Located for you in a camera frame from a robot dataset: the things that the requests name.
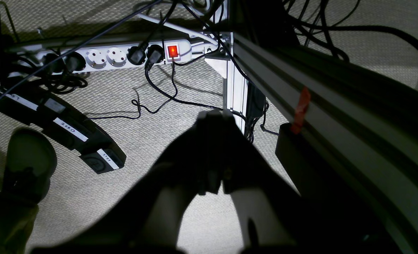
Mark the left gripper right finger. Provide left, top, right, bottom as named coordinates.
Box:
left=222, top=113, right=400, bottom=254

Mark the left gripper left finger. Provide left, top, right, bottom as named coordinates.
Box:
left=33, top=117, right=223, bottom=254

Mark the red black clamp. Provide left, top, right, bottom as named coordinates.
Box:
left=275, top=87, right=322, bottom=187

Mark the black labelled foot pedal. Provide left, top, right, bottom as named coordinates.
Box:
left=0, top=88, right=127, bottom=174

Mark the olive green shoe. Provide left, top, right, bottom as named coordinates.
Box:
left=1, top=128, right=57, bottom=204

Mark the white power strip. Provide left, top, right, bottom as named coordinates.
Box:
left=9, top=39, right=193, bottom=73

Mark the aluminium table frame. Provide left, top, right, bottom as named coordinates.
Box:
left=222, top=34, right=418, bottom=254

